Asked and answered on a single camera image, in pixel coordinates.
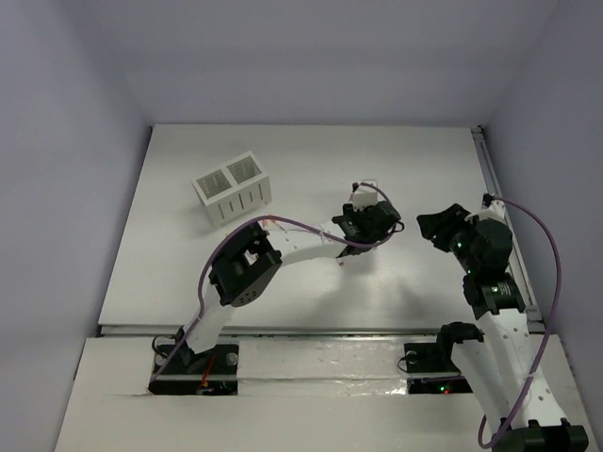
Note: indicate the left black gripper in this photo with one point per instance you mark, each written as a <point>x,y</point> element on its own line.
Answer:
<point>382,219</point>

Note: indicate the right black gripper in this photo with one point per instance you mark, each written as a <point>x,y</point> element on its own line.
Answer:
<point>442,223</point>

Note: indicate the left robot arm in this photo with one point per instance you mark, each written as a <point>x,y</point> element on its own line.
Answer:
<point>244,263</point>

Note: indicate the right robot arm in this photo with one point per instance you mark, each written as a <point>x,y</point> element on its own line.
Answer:
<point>494,353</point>

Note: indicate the white two-compartment slotted holder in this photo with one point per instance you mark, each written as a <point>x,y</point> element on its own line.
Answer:
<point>233,189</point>

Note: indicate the white foam base cover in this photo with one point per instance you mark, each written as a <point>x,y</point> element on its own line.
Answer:
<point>293,395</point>

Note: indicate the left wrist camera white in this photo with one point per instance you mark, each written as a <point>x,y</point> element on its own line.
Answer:
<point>364,194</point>

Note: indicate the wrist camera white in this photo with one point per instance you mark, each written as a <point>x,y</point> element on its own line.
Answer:
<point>364,194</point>
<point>491,208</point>

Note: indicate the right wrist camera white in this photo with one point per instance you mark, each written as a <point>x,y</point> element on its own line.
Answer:
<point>491,208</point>

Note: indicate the aluminium rail front edge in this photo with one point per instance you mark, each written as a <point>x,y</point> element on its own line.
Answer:
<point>153,330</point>

